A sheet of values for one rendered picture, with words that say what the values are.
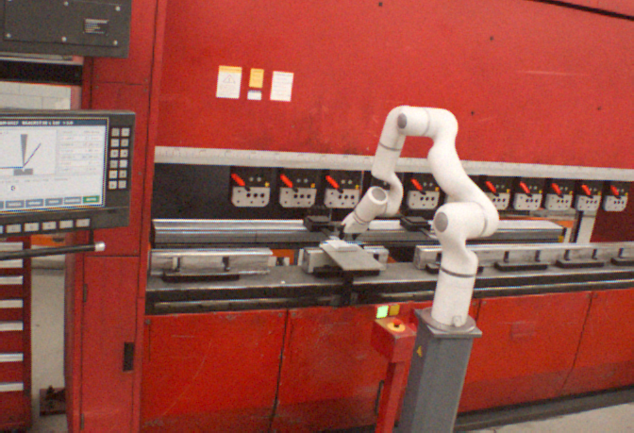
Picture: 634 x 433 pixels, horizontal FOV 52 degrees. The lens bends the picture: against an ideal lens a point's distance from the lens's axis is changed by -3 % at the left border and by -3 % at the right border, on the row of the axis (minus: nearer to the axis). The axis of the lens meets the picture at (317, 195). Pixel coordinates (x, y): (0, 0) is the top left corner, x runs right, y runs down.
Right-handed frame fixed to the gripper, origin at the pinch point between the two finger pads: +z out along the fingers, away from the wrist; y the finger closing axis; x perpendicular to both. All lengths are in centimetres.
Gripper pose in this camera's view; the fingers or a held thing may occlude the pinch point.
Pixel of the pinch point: (347, 235)
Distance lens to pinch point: 282.4
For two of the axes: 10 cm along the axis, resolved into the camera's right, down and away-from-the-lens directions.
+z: -3.4, 5.5, 7.6
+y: -9.2, -0.2, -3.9
